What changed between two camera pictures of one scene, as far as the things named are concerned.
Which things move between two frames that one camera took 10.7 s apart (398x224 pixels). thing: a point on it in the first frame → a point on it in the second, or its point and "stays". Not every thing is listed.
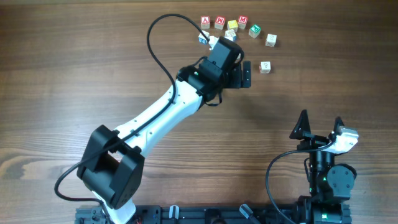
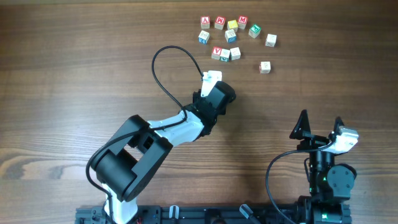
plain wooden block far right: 271,40 stays
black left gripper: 235,82 → 196,98
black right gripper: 313,141 stays
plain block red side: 265,67 stays
